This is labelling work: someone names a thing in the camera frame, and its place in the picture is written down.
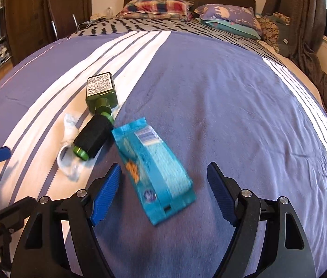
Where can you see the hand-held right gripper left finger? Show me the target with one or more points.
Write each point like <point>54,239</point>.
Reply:
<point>105,194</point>

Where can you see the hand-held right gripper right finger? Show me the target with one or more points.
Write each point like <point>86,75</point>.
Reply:
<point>222,198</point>

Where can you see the blue wipes packet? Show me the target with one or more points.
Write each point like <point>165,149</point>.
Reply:
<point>154,170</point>

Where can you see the black thread spool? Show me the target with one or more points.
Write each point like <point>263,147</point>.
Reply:
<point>92,137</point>

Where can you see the clear plastic wrapper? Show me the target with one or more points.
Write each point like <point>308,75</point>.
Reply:
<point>69,130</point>

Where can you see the blue white striped blanket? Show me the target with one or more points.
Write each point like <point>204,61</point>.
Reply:
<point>209,107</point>

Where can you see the green glass bottle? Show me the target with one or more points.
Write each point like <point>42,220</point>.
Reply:
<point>101,89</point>

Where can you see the dark wooden wardrobe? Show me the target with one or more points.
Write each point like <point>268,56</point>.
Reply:
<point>36,11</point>

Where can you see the teal pillow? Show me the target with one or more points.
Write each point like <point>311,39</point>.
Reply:
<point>233,29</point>

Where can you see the dark green bag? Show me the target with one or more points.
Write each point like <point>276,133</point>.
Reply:
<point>285,39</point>

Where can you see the beige cloth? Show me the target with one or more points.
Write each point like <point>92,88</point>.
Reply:
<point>97,16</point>

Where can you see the brown patterned cushion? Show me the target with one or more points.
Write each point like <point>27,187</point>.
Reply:
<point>269,29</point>

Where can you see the zebra striped bed sheet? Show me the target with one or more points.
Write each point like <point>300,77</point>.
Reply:
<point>181,27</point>

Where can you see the purple elephant print pillow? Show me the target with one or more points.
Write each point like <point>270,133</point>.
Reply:
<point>227,16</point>

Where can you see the plaid pillow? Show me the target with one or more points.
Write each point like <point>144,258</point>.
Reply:
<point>154,8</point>

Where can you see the brown curtain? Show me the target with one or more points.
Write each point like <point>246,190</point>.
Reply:
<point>299,20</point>

